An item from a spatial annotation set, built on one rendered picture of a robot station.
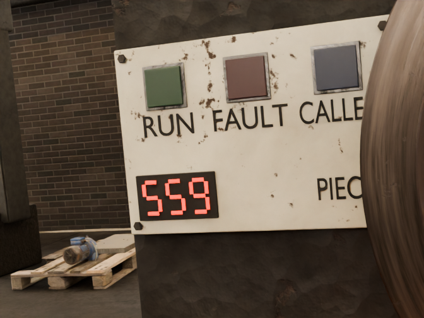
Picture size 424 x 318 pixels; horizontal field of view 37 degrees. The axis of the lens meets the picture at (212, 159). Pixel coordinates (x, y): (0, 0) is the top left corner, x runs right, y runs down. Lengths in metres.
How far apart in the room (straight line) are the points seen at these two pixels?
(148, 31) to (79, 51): 6.89
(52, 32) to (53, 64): 0.36
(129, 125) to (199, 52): 0.10
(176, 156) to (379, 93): 0.24
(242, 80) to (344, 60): 0.09
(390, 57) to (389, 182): 0.08
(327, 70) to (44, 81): 7.25
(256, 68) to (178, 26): 0.10
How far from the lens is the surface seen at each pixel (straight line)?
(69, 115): 7.58
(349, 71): 0.55
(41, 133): 7.78
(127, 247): 5.32
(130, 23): 0.64
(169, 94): 0.59
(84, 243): 5.11
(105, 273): 4.80
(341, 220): 0.57
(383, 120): 0.42
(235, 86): 0.57
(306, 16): 0.59
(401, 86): 0.42
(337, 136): 0.56
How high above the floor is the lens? 1.16
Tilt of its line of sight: 3 degrees down
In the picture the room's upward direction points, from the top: 5 degrees counter-clockwise
